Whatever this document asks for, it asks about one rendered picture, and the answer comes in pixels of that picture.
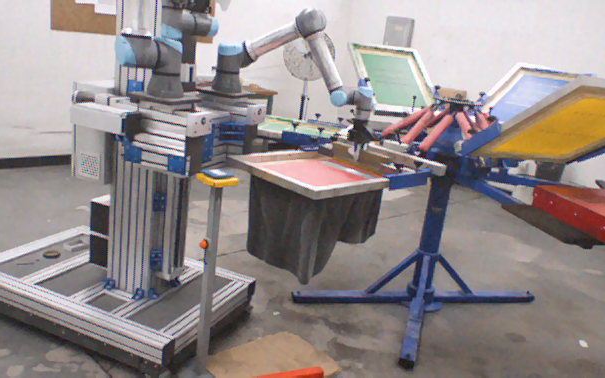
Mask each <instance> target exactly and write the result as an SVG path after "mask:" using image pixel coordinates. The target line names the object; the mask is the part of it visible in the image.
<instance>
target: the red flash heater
mask: <svg viewBox="0 0 605 378"><path fill-rule="evenodd" d="M532 195H533V196H534V198H533V202H532V207H534V208H536V209H538V210H540V211H542V212H544V213H546V214H548V215H550V216H552V217H554V218H556V219H558V220H560V221H562V222H564V223H567V224H569V225H571V226H573V227H575V228H577V229H578V230H580V231H582V232H584V233H586V234H588V235H590V236H592V237H594V238H596V239H598V240H600V241H602V242H604V243H605V189H604V188H588V187H571V186H554V185H538V184H535V185H534V189H533V193H532Z"/></svg>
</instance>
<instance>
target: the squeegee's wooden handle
mask: <svg viewBox="0 0 605 378"><path fill-rule="evenodd" d="M352 147H353V146H350V145H346V144H343V143H340V142H334V143H333V148H332V149H333V155H332V156H334V155H337V156H340V157H343V158H346V159H350V160H353V161H354V156H353V155H352V154H350V153H349V152H348V150H349V148H352ZM356 162H359V163H362V164H365V165H368V166H371V167H375V168H379V169H380V163H382V164H385V165H389V166H390V163H391V157H387V156H384V155H381V154H377V153H373V152H370V151H366V150H363V149H360V150H359V155H358V159H357V161H356Z"/></svg>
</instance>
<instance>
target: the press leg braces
mask: <svg viewBox="0 0 605 378"><path fill-rule="evenodd" d="M418 254H419V253H418V252H417V251H416V250H415V251H414V252H412V253H411V254H410V255H408V256H407V257H406V259H405V260H403V261H402V262H401V263H399V264H398V265H397V266H396V267H394V268H393V269H392V270H390V271H389V272H388V273H387V274H385V275H384V276H383V277H381V278H380V279H379V280H378V281H376V282H375V283H373V284H371V285H370V286H369V287H368V288H366V289H365V290H359V291H360V292H361V294H362V295H363V296H380V294H379V293H378V292H377V291H378V290H380V289H381V288H382V287H383V286H385V285H386V284H387V283H389V282H390V281H391V280H392V279H394V278H395V277H396V276H398V275H399V274H400V273H401V272H403V271H404V270H405V269H407V268H408V267H409V266H410V265H412V264H413V263H414V262H416V261H417V260H418ZM429 260H430V256H428V255H424V256H423V262H422V268H421V273H420V279H419V284H418V289H417V294H416V299H415V303H414V308H413V311H411V310H410V314H409V319H411V321H415V322H419V323H420V322H421V315H422V313H420V308H421V303H422V299H423V294H424V288H425V283H426V277H427V272H428V266H429ZM439 263H440V264H441V265H442V266H443V267H444V268H445V270H446V271H447V272H448V273H449V274H450V276H451V277H452V278H453V279H454V280H455V282H456V283H457V284H458V285H459V286H460V288H461V289H462V290H458V291H459V292H460V293H461V294H462V295H463V296H477V294H476V293H475V292H474V291H472V290H470V288H469V287H468V286H467V285H466V284H465V282H464V281H463V280H462V279H461V278H460V276H459V275H458V274H457V273H456V271H455V270H454V269H453V268H452V267H451V265H450V264H449V263H448V262H447V261H446V259H445V257H444V256H443V255H442V254H441V252H440V259H439Z"/></svg>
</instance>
